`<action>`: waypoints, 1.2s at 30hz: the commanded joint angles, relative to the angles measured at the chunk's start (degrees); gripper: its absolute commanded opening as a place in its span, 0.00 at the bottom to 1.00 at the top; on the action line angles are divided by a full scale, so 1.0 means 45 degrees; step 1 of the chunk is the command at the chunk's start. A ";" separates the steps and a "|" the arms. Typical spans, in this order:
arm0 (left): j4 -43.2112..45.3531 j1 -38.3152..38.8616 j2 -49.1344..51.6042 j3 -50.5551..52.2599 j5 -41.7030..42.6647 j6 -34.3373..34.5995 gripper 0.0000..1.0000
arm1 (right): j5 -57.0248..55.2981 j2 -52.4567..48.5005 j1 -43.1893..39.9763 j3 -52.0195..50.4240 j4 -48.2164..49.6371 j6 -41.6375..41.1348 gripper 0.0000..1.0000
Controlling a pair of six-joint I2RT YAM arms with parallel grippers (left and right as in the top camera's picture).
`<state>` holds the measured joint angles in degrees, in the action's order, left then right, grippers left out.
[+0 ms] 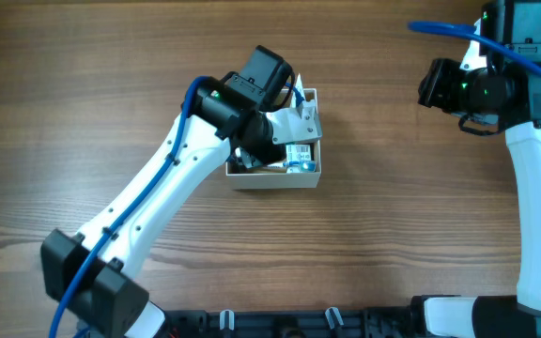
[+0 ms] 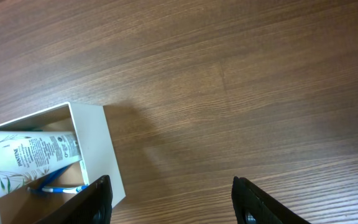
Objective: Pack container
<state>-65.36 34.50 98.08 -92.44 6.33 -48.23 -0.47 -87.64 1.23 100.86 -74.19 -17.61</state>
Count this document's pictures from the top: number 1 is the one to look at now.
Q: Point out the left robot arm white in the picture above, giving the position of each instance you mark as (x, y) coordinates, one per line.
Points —
(91, 273)

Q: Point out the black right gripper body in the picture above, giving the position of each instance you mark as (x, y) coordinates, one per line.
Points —
(433, 84)

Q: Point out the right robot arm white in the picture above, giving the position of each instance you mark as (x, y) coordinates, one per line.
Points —
(518, 315)

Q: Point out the white cardboard box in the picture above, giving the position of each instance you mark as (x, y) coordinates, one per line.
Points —
(247, 173)

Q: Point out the blue white toothbrush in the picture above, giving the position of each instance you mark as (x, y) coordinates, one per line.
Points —
(303, 166)

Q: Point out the green white soap box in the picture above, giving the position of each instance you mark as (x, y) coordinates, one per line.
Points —
(296, 152)

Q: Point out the white Pantene tube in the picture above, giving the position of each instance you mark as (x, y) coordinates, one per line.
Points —
(299, 96)

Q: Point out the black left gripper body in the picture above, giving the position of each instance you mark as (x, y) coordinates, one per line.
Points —
(255, 157)

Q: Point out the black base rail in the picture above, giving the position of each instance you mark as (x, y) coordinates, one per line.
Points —
(374, 322)

